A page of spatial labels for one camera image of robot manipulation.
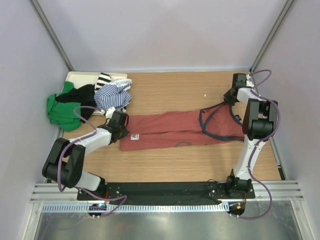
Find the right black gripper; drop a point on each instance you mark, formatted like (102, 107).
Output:
(227, 99)

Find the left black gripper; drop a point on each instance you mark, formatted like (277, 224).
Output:
(124, 132)

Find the red tank top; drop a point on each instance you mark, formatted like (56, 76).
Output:
(207, 126)

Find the green tank top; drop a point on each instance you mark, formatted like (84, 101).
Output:
(62, 114)

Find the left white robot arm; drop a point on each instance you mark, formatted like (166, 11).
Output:
(65, 161)

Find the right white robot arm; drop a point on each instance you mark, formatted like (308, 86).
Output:
(261, 121)

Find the blue white striped tank top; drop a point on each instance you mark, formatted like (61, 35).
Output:
(114, 94)

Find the black white striped tank top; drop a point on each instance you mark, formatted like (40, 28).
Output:
(102, 80)

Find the cream plastic tray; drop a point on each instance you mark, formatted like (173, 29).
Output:
(80, 79)

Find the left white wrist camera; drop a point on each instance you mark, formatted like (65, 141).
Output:
(109, 112)

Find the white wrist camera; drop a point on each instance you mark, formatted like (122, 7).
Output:
(250, 82)
(109, 112)

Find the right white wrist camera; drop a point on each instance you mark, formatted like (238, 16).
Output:
(250, 82)

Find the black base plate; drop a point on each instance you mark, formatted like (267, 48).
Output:
(197, 193)

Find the slotted cable duct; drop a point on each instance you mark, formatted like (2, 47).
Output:
(101, 208)

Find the aluminium front rail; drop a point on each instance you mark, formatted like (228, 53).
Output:
(281, 190)

